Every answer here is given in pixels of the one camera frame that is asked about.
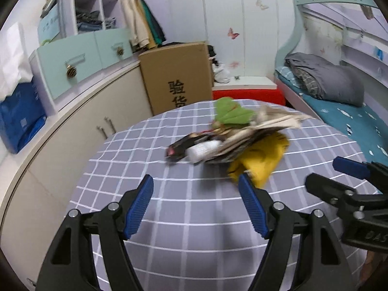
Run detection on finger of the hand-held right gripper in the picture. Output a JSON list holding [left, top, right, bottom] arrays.
[[305, 173, 357, 207], [332, 156, 388, 186]]

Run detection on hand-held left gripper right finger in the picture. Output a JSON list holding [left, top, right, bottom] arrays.
[[238, 174, 356, 291]]

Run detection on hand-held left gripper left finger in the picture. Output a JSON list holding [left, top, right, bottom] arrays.
[[36, 174, 154, 291]]

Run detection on yellow wrapper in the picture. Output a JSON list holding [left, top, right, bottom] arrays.
[[227, 131, 290, 188]]

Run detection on black packet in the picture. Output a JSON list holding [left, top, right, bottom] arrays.
[[165, 133, 210, 162]]

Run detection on white plastic bottle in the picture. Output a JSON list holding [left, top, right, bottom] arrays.
[[186, 139, 224, 163]]

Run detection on beige paper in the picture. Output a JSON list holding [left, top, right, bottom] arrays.
[[212, 105, 313, 165]]

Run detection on green leaf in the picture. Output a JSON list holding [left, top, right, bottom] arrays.
[[213, 97, 257, 127]]

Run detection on bed with teal sheet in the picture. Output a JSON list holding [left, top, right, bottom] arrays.
[[274, 0, 388, 170]]

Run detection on grey checked tablecloth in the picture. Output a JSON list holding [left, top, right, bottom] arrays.
[[70, 98, 384, 291]]

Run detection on grey duvet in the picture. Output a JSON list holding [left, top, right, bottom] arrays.
[[284, 52, 365, 107]]

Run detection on beige curved cabinet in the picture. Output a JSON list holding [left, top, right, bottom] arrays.
[[0, 57, 156, 281]]

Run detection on blue patterned pillow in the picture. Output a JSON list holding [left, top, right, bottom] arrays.
[[274, 66, 302, 89]]

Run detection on red covered bench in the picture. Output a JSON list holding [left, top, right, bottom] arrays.
[[212, 76, 286, 107]]

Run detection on brown cardboard box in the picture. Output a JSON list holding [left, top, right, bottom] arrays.
[[138, 42, 214, 116]]

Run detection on white cloth pile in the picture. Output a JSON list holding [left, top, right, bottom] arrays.
[[212, 59, 231, 84]]

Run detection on blue bag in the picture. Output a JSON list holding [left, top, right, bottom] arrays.
[[0, 81, 48, 155]]

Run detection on mint green drawer unit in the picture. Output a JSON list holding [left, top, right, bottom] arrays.
[[29, 27, 134, 108]]

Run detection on teal hanging clothes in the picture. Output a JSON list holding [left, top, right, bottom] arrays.
[[141, 0, 167, 45]]

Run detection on cream hanging clothes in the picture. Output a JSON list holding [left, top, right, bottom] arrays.
[[118, 0, 152, 49]]

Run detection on white plastic bag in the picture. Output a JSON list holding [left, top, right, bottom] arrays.
[[0, 24, 34, 101]]

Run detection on folded dark clothes stack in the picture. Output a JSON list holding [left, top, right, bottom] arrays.
[[76, 10, 102, 32]]

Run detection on light blue storage box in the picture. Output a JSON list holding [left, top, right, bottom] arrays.
[[38, 5, 66, 47]]

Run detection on lavender cubby shelf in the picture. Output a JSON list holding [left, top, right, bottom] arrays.
[[62, 0, 144, 38]]

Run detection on lavender wall shelf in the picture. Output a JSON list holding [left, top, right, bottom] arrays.
[[303, 1, 388, 89]]

